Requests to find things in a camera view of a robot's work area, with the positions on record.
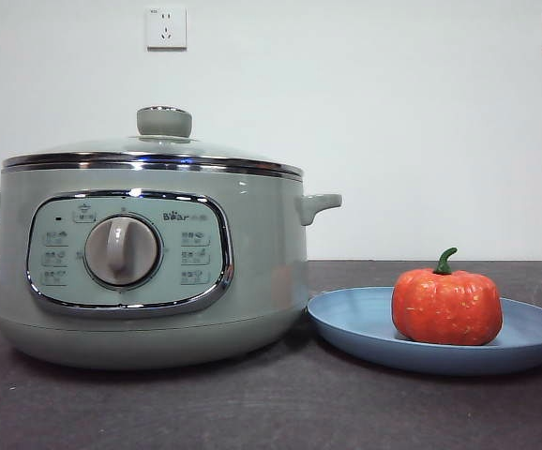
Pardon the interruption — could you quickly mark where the orange pumpkin with green stem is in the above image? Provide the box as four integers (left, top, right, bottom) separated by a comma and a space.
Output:
390, 247, 504, 347

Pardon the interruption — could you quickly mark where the pale green electric steamer pot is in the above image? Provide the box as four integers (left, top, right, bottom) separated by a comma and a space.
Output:
0, 167, 344, 371

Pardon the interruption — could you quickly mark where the glass lid with green knob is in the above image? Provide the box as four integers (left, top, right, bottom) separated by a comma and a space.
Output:
2, 105, 304, 176

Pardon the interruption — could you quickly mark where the white wall socket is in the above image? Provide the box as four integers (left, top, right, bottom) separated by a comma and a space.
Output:
145, 6, 188, 52

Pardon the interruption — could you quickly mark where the blue round plate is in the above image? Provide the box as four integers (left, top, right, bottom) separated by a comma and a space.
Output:
307, 286, 542, 377

